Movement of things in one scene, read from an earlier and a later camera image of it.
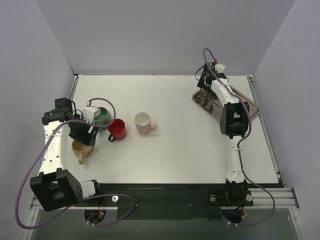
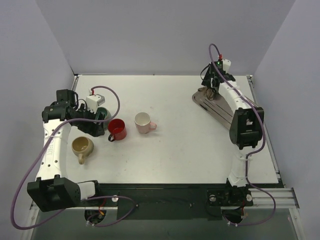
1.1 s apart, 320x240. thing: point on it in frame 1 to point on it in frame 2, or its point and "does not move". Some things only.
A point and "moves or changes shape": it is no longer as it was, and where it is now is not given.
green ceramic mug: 104,118 does not move
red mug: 118,128 does not move
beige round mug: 81,150 does not move
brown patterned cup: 205,96 moves or changes shape
